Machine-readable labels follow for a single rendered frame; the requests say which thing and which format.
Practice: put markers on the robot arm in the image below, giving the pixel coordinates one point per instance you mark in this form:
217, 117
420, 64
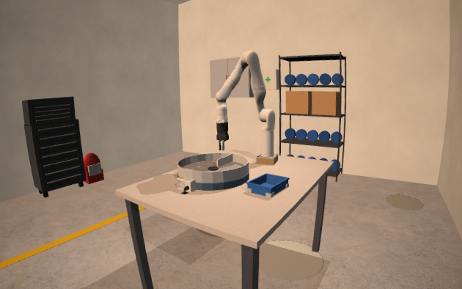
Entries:
258, 88

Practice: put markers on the blue open crate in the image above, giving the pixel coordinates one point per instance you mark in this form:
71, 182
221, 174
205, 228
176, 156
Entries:
269, 185

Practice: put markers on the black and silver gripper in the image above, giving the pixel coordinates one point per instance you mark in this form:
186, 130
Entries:
222, 129

